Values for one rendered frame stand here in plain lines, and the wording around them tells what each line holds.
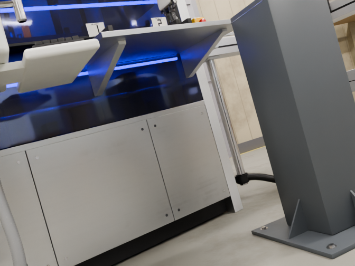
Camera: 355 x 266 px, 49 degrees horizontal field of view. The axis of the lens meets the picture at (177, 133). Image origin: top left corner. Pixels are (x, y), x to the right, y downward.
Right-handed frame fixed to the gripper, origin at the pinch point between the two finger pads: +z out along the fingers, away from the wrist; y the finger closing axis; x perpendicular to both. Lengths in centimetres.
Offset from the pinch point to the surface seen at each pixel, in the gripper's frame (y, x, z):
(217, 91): 27, -38, 36
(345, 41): 152, -386, 0
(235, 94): 192, -206, 31
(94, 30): 11.4, 34.2, -1.3
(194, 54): 0.0, -7.5, 18.6
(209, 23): -28.5, 3.6, 13.3
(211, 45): -12.9, -7.5, 18.5
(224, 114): 27, -38, 50
